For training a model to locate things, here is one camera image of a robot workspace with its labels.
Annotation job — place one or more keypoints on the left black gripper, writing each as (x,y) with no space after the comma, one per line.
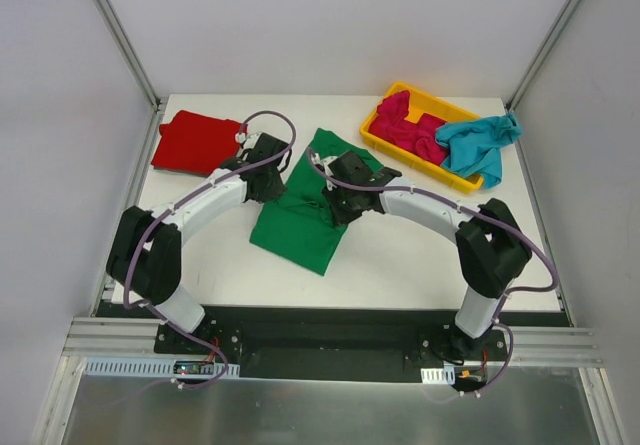
(267,185)

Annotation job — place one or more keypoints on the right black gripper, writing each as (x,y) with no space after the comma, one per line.
(341,207)

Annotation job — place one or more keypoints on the green t shirt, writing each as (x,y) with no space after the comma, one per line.
(299,226)

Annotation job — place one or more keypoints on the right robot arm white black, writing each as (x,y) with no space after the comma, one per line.
(490,255)

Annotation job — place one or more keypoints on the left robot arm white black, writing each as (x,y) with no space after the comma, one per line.
(146,253)

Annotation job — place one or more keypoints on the folded red t shirt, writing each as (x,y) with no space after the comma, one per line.
(195,144)

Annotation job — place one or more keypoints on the magenta t shirt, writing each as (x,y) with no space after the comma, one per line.
(419,138)

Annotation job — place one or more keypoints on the yellow plastic bin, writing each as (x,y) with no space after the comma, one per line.
(421,102)

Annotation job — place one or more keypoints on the teal t shirt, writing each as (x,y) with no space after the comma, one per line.
(474,147)

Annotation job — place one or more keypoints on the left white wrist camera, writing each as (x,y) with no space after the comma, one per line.
(246,140)

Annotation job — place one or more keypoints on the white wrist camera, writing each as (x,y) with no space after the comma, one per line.
(323,164)
(246,140)

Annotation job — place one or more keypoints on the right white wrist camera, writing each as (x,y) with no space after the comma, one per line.
(323,164)

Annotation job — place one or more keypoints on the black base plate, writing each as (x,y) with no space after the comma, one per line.
(389,346)

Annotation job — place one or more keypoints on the left aluminium side rail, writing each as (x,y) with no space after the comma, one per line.
(133,189)

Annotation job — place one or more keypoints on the aluminium side rail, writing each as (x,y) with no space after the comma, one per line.
(542,229)
(133,189)

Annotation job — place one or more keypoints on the right white cable duct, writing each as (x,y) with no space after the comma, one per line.
(450,375)

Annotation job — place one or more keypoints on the white cable duct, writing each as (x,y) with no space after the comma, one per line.
(450,375)
(159,368)

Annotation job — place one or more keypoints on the right aluminium side rail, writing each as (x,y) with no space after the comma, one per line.
(542,229)

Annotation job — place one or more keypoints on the left aluminium frame post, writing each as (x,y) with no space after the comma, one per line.
(127,51)

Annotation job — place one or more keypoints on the aluminium frame post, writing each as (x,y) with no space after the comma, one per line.
(543,52)
(127,51)

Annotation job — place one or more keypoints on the front aluminium rail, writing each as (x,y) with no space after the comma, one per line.
(534,346)

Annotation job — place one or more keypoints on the left white cable duct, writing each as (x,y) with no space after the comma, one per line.
(159,368)

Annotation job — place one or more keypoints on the right aluminium frame post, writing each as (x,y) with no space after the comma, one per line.
(543,52)

